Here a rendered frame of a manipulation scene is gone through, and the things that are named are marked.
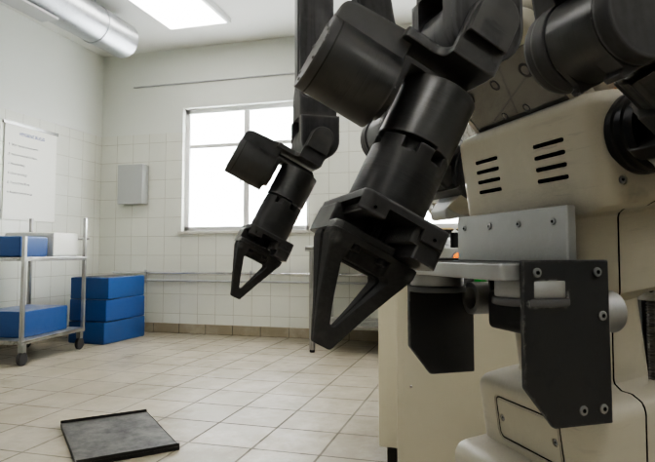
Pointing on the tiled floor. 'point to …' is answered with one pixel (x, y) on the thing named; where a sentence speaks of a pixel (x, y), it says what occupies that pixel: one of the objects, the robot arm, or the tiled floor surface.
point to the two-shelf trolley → (30, 298)
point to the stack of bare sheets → (116, 437)
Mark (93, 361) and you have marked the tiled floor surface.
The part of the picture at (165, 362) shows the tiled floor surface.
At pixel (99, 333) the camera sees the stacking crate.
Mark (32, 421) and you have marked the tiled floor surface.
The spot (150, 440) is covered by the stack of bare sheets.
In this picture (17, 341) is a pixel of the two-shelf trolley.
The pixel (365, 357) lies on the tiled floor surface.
